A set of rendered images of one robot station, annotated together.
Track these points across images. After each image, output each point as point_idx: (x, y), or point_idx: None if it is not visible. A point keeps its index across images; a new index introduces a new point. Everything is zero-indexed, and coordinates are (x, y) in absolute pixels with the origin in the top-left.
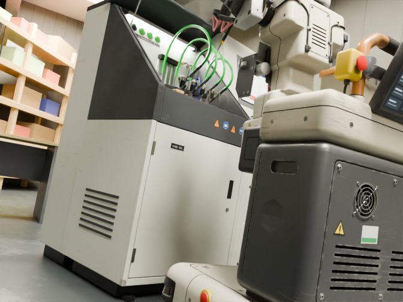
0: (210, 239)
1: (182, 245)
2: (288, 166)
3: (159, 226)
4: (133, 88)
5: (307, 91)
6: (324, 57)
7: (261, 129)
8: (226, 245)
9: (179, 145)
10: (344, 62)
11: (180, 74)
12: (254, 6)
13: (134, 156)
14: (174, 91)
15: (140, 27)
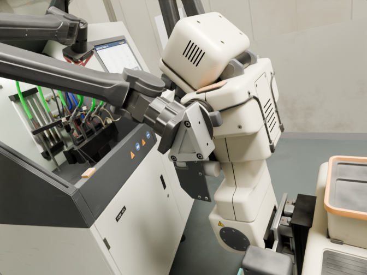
0: (170, 225)
1: (160, 254)
2: None
3: (144, 271)
4: (34, 198)
5: (264, 165)
6: (278, 132)
7: None
8: (177, 212)
9: (121, 210)
10: None
11: (44, 95)
12: (203, 144)
13: (91, 257)
14: (88, 180)
15: None
